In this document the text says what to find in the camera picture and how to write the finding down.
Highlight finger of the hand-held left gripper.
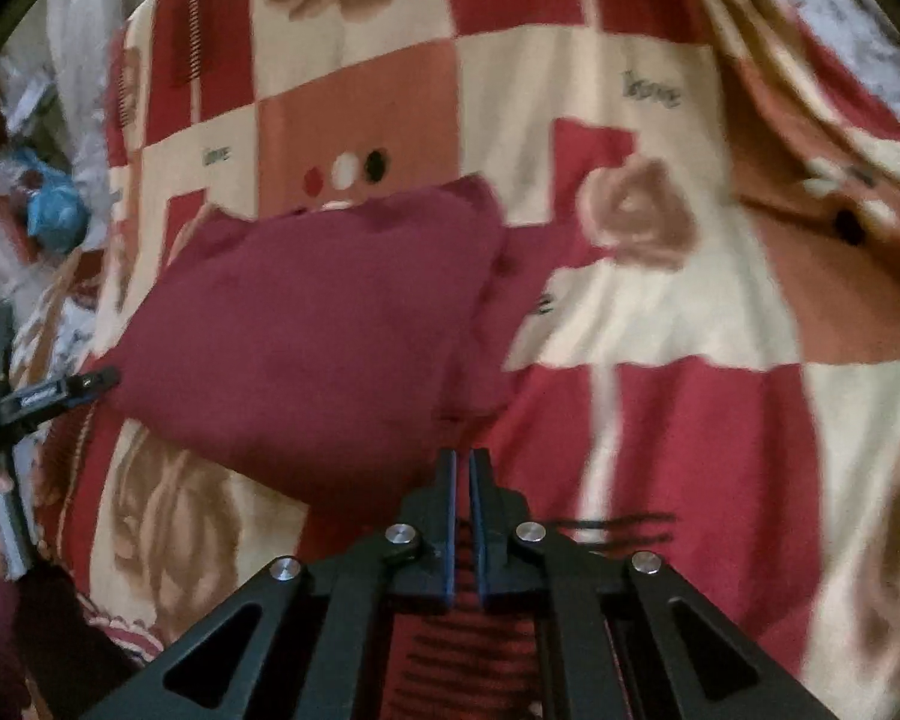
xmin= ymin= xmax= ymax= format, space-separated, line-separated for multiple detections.
xmin=7 ymin=365 xmax=122 ymax=425

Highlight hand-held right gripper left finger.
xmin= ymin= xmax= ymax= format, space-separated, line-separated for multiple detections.
xmin=101 ymin=448 xmax=460 ymax=720

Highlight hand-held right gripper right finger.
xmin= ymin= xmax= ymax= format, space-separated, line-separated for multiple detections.
xmin=469 ymin=448 xmax=842 ymax=720

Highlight maroon sweater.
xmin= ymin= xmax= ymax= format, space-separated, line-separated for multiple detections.
xmin=94 ymin=174 xmax=530 ymax=520

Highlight person's left forearm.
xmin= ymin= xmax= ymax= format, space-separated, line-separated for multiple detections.
xmin=0 ymin=556 xmax=147 ymax=720

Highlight blue plastic bag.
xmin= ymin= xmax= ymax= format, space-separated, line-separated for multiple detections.
xmin=13 ymin=148 xmax=92 ymax=254

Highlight red cream rose printed blanket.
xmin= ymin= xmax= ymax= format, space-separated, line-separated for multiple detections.
xmin=15 ymin=0 xmax=900 ymax=720

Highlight white crumpled cloth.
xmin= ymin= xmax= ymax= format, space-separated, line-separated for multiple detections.
xmin=0 ymin=0 xmax=147 ymax=188

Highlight white floral bed sheet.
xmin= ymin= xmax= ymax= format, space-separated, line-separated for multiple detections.
xmin=739 ymin=0 xmax=900 ymax=125

